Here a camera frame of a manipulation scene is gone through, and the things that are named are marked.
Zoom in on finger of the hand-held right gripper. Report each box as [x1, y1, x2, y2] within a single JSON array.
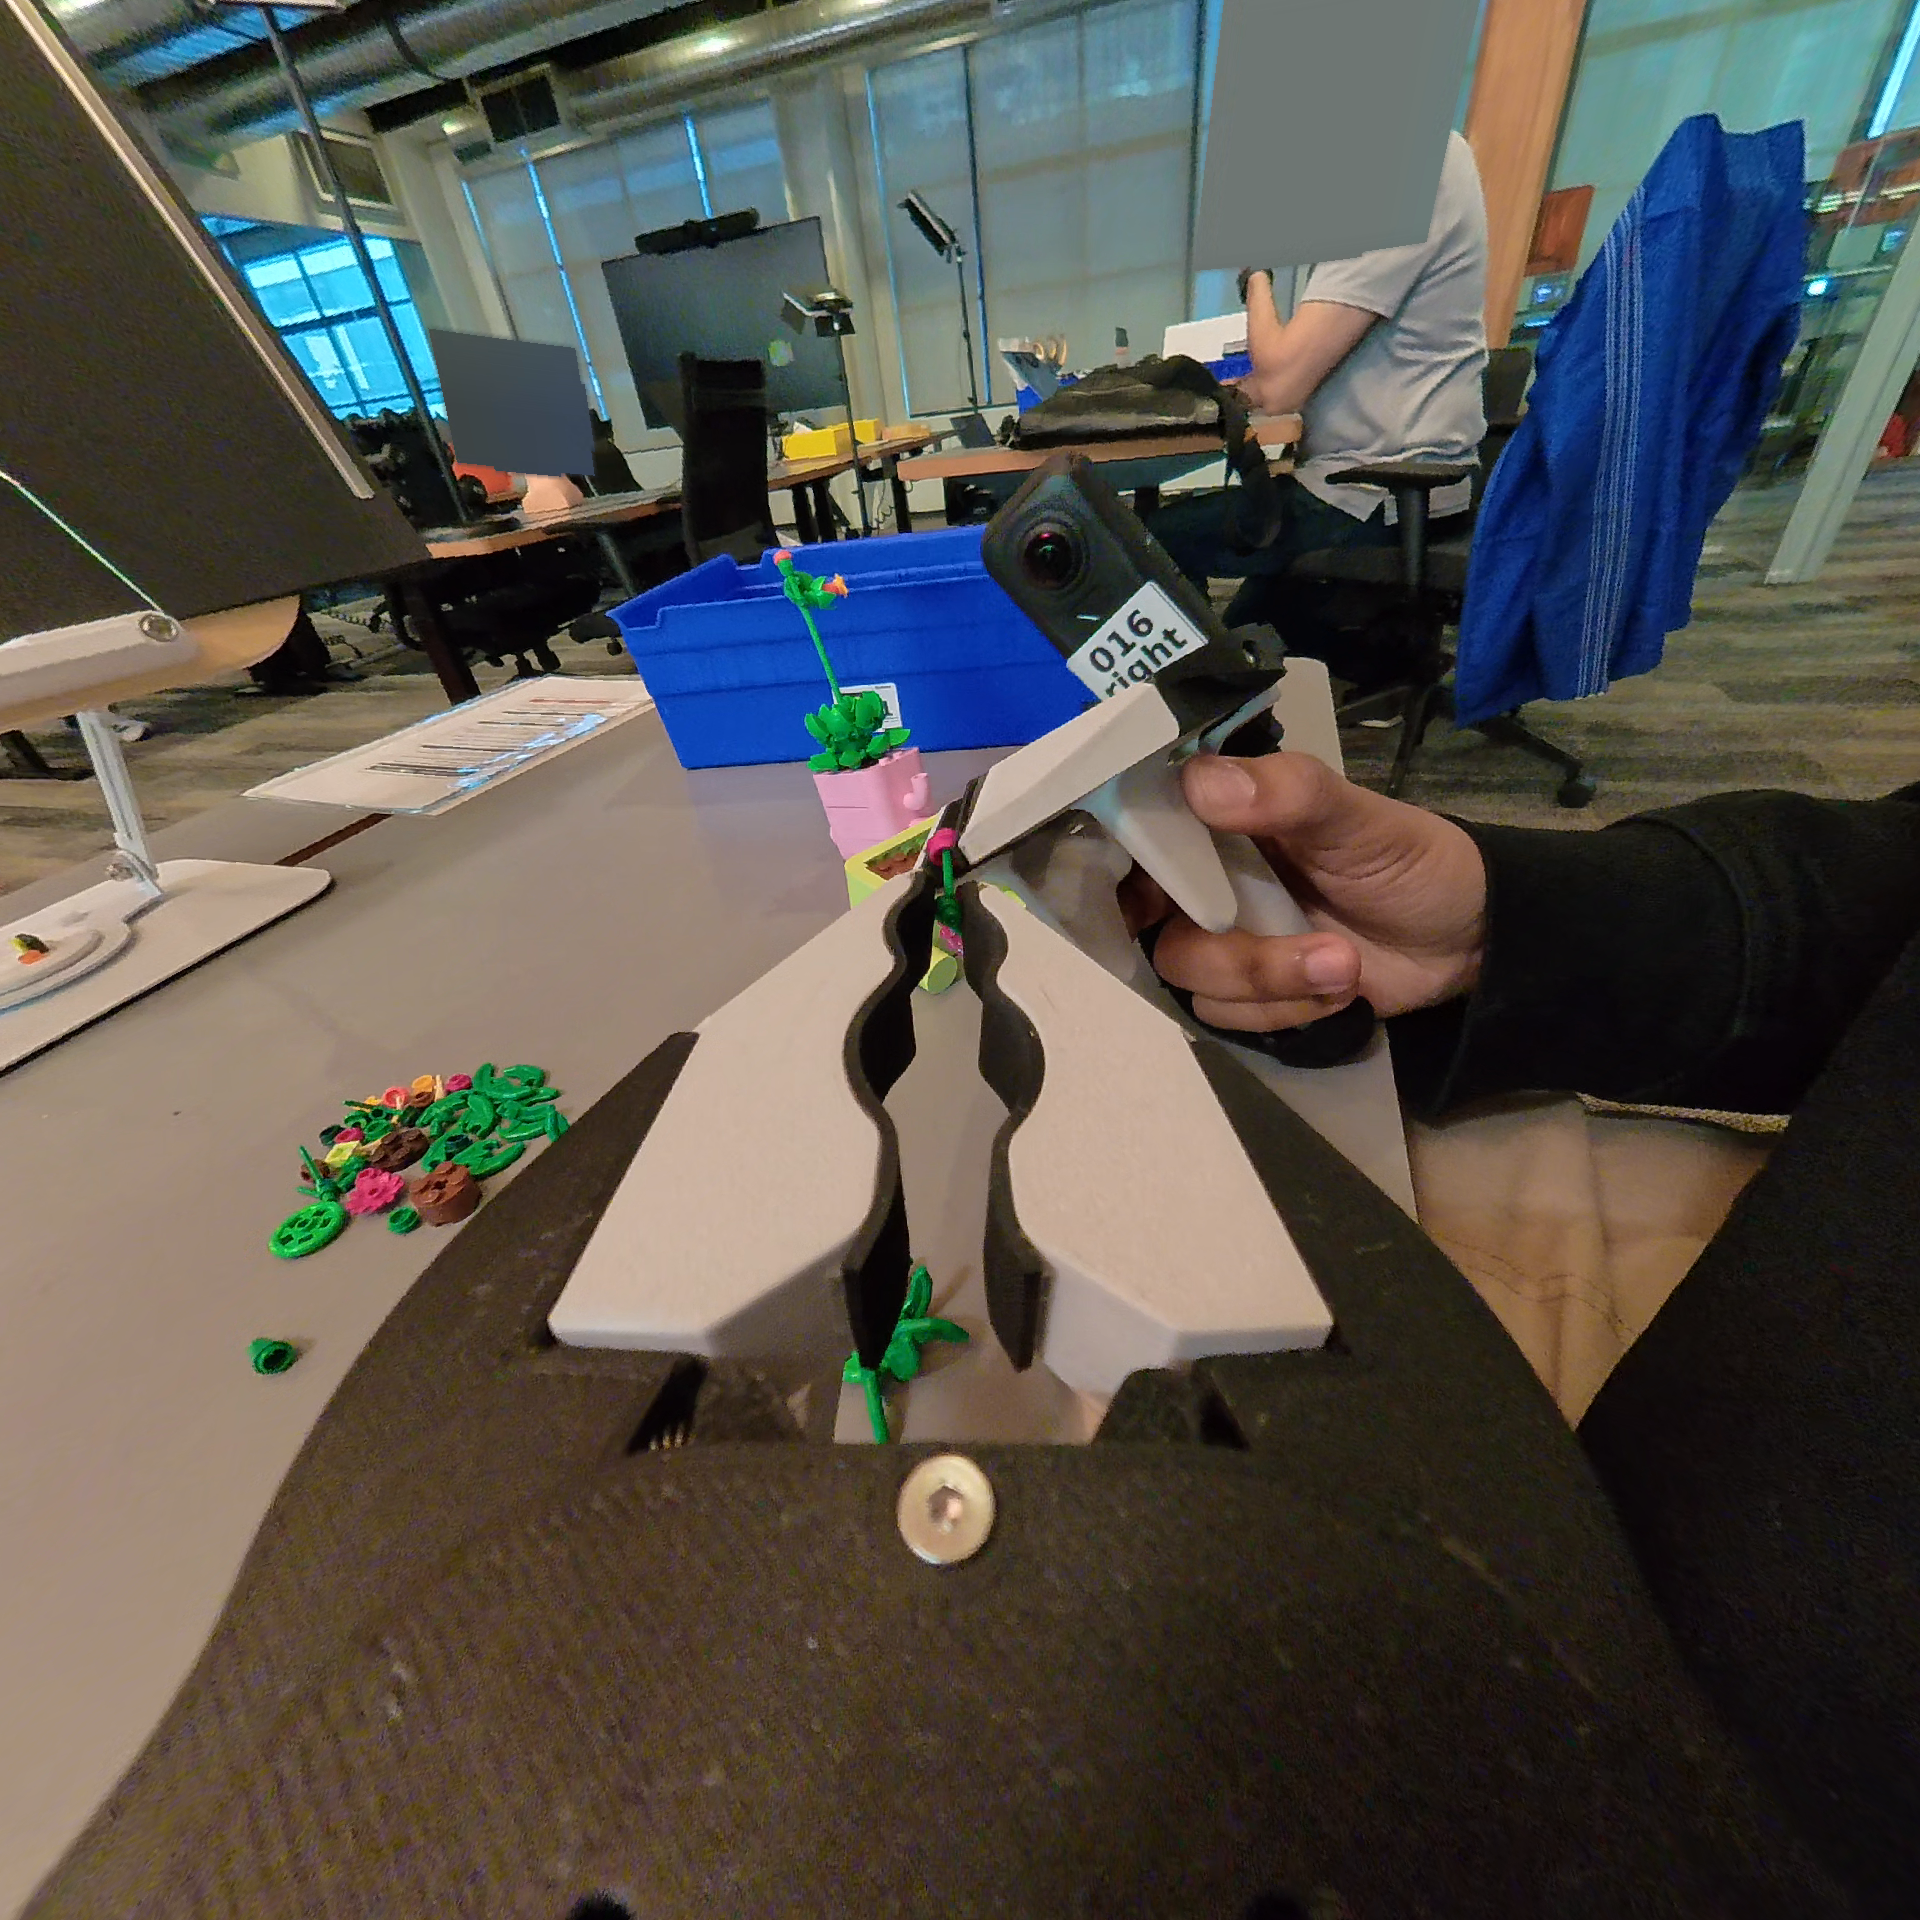
[[956, 690, 1203, 875], [1013, 825, 1163, 985]]

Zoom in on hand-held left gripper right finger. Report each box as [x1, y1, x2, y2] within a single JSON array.
[[961, 881, 1334, 1398]]

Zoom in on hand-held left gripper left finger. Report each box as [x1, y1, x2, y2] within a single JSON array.
[[548, 873, 933, 1427]]

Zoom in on green toy leaf cluster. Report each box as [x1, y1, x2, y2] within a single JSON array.
[[839, 1262, 969, 1447]]

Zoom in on person's right forearm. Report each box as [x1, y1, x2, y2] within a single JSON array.
[[1390, 782, 1920, 1124]]

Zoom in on person's right hand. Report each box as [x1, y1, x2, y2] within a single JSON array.
[[1117, 752, 1492, 1037]]

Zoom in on black bag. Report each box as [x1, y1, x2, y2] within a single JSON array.
[[1004, 354, 1251, 454]]

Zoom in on pink toy pot with plant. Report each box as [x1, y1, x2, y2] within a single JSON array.
[[770, 548, 937, 857]]

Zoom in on lime toy brick pot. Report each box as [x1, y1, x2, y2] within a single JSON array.
[[845, 825, 1036, 998]]

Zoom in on pile of small toy pieces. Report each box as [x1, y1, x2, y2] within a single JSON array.
[[266, 1062, 570, 1262]]

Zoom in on blue plastic bin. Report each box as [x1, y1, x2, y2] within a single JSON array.
[[610, 528, 1112, 772]]

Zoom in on studio light stand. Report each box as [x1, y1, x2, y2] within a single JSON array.
[[899, 183, 986, 412]]

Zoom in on beige quilted cloth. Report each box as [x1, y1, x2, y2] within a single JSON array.
[[1406, 1097, 1803, 1427]]

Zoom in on black television screen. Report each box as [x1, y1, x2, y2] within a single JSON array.
[[600, 216, 833, 428]]

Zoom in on laminated paper sheet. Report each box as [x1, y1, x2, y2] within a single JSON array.
[[245, 676, 660, 819]]

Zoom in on blue cloth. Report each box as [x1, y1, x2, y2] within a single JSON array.
[[1452, 113, 1809, 732]]

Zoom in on white monitor stand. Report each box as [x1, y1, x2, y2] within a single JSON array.
[[0, 611, 330, 1074]]

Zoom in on wooden pillar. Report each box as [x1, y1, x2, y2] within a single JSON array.
[[1464, 0, 1594, 354]]

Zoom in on silver ceiling ducts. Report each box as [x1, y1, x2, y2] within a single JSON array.
[[42, 0, 1203, 146]]

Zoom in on dark computer monitor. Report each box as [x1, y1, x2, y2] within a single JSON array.
[[0, 0, 441, 646]]

